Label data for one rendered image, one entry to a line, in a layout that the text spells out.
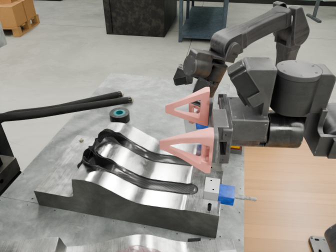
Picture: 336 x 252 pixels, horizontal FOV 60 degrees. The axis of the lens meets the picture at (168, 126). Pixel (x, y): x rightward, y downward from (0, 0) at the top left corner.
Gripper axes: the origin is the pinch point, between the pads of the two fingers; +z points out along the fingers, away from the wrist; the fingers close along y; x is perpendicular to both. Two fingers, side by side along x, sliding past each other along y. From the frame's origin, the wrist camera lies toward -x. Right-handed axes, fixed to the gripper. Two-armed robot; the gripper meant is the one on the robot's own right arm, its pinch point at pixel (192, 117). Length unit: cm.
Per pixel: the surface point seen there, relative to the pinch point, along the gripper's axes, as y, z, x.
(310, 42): -389, 8, 147
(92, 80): -208, 114, -101
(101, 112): -19.7, 25.2, -33.9
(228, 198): 27.6, 2.4, 14.0
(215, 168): 12.9, 6.0, 11.3
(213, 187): 26.4, 2.2, 9.8
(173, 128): -13.9, 15.1, -3.6
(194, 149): 8.7, 5.5, 4.0
